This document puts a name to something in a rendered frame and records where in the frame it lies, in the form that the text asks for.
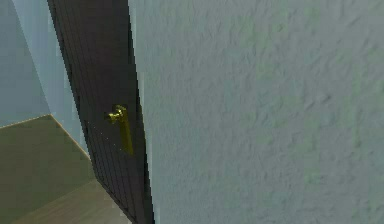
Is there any dark brown room door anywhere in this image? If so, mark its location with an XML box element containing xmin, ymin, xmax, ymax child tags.
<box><xmin>46</xmin><ymin>0</ymin><xmax>156</xmax><ymax>224</ymax></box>

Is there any gold door handle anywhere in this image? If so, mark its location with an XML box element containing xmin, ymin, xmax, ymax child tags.
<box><xmin>106</xmin><ymin>104</ymin><xmax>135</xmax><ymax>157</ymax></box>

